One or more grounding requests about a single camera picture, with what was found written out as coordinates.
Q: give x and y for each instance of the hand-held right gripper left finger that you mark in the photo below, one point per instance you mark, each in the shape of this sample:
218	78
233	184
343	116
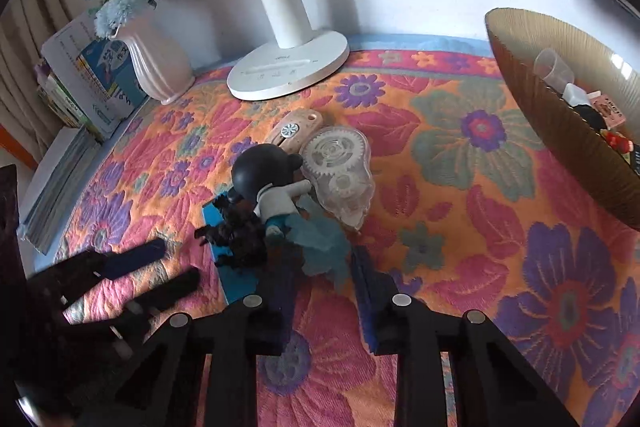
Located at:
286	302

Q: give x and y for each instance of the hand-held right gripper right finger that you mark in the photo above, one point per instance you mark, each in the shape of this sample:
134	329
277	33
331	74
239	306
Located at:
366	297

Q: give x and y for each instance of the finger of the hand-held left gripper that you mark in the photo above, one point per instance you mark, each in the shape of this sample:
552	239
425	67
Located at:
135	259
170	289

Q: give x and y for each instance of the teal translucent toy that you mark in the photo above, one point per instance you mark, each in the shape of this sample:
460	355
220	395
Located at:
325	242

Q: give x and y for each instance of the gold ribbed bowl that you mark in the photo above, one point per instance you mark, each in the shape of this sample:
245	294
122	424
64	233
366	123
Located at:
565	147

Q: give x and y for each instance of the white usb charger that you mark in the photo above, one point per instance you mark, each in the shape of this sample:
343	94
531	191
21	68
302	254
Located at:
576	94

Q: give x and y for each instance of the clear plastic measuring cup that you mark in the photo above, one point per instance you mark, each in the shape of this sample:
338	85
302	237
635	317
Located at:
555	67

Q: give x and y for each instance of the pink acrylic capybara block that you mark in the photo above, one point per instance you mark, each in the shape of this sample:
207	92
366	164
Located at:
610	109

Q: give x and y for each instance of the black toy gun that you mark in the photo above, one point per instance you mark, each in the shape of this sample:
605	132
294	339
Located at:
235	232

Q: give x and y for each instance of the floral woven tablecloth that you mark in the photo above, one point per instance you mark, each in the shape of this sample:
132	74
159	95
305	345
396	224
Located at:
450	232

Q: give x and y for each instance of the stack of flat booklets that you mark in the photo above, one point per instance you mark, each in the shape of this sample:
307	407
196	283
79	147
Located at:
60	177

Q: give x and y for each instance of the black helmet figurine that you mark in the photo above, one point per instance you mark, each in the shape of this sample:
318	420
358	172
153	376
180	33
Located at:
262	172

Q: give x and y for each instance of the clear gear correction tape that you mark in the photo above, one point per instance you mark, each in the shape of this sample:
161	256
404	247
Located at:
340	167

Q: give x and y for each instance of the row of upright books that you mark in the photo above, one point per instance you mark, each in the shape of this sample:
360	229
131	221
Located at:
60	102

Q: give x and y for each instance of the beige correction tape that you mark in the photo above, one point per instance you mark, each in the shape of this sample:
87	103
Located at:
295	127

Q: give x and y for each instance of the white ribbed vase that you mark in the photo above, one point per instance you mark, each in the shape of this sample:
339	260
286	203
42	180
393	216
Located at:
155	62

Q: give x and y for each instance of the beige curtain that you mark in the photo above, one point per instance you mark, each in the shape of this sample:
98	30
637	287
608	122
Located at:
25	57

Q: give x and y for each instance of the white desk lamp base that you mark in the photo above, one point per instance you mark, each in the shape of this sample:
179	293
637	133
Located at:
285	7

